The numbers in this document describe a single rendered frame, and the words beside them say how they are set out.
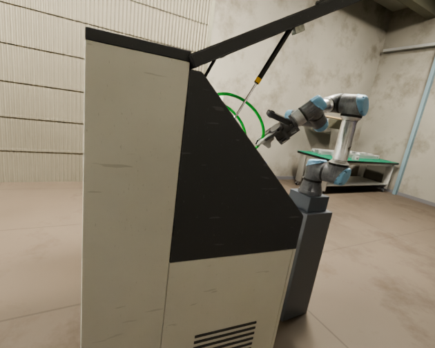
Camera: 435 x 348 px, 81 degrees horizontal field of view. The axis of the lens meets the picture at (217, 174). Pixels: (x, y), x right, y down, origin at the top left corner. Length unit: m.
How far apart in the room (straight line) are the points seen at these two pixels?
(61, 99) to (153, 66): 3.57
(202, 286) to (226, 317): 0.22
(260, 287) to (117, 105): 0.94
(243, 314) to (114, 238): 0.69
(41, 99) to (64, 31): 0.95
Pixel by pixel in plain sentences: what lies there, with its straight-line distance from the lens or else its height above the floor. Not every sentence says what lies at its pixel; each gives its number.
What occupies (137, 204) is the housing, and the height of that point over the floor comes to 1.02.
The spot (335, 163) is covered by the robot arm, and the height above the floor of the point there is 1.14.
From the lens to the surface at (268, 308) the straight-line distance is 1.37.
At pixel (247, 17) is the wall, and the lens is 5.41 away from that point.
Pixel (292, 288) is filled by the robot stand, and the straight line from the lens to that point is 1.95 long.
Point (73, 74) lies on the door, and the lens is 4.32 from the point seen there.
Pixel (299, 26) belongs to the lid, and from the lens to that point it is 1.05.
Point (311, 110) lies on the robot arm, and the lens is 1.28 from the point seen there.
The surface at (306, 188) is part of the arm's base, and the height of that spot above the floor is 0.94.
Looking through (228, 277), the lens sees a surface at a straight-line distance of 1.13.
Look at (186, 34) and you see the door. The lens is 4.73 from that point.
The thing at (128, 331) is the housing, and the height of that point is 0.52.
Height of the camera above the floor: 1.34
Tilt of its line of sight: 14 degrees down
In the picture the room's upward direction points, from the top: 8 degrees clockwise
